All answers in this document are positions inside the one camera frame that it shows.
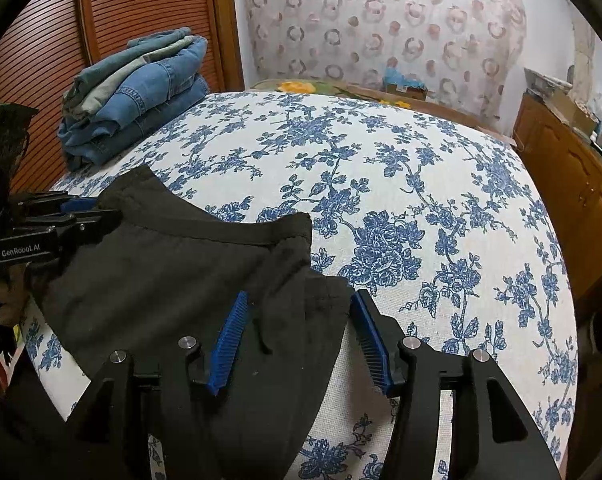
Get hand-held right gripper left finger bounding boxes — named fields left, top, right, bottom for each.
left=66, top=290, right=252, bottom=480

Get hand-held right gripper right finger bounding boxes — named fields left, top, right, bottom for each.
left=350, top=289, right=565, bottom=480

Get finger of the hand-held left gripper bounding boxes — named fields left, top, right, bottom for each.
left=10, top=191, right=100, bottom=217
left=11, top=209, right=123, bottom=247

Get black pants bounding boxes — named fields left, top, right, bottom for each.
left=37, top=165, right=355, bottom=480

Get person's left hand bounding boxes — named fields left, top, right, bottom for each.
left=0, top=272, right=30, bottom=327

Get dark blue folded jeans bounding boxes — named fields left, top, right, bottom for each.
left=58, top=77, right=210, bottom=171

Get medium blue folded jeans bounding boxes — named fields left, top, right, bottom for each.
left=88, top=37, right=210, bottom=123

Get blue floral bed sheet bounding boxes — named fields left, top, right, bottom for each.
left=20, top=87, right=580, bottom=480

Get wooden slatted wardrobe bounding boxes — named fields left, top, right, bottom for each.
left=0, top=0, right=245, bottom=197

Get small cardboard box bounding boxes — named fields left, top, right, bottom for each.
left=385, top=84, right=430, bottom=101

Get wooden side cabinet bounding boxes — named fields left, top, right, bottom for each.
left=511, top=92, right=602, bottom=313

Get blue plastic bag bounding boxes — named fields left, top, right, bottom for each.
left=383, top=66, right=424, bottom=90

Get open cardboard box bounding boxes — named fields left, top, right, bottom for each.
left=550, top=90, right=600, bottom=129

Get patterned flat box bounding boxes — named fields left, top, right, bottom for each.
left=523, top=67, right=573, bottom=97

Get wrapped white pipe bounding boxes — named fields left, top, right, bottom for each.
left=571, top=24, right=595, bottom=87

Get ring patterned curtain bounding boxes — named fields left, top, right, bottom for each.
left=242, top=0, right=528, bottom=134

